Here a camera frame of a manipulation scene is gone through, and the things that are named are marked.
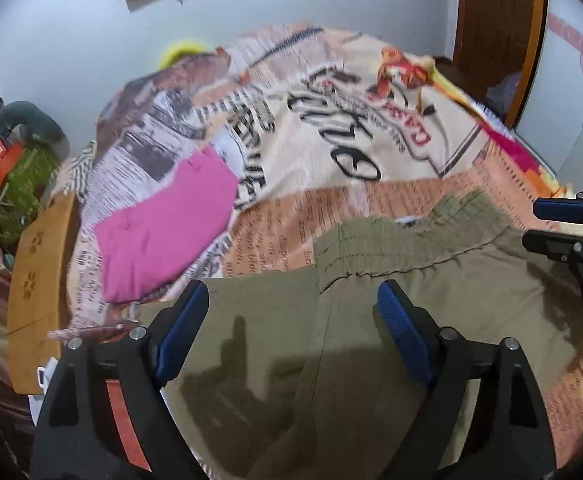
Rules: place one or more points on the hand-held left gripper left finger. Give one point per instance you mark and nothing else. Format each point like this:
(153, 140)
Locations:
(176, 340)

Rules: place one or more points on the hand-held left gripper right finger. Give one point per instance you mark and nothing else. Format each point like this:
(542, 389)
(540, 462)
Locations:
(406, 335)

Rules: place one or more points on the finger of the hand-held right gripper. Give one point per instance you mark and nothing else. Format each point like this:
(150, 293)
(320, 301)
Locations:
(546, 242)
(559, 208)

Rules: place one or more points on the olive green pants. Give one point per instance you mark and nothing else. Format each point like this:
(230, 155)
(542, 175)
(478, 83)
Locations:
(281, 350)

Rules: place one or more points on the pink garment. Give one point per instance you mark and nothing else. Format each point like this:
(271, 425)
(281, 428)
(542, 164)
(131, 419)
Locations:
(166, 230)

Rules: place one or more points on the wooden lap desk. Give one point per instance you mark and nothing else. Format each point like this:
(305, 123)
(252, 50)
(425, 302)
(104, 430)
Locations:
(39, 290)

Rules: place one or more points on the brown wooden door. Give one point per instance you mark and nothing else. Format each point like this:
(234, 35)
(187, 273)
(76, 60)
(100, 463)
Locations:
(496, 35)

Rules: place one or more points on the green fabric hamper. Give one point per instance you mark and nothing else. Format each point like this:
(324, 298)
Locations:
(21, 185)

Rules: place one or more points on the printed blanket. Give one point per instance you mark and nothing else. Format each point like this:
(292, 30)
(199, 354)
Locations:
(321, 125)

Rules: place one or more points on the orange box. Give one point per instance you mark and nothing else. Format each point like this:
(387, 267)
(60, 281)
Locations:
(4, 160)

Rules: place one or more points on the grey long pillow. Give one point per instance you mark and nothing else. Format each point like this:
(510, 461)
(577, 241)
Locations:
(26, 120)

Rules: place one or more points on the yellow foam tube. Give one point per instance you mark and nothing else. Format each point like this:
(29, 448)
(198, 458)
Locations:
(181, 52)

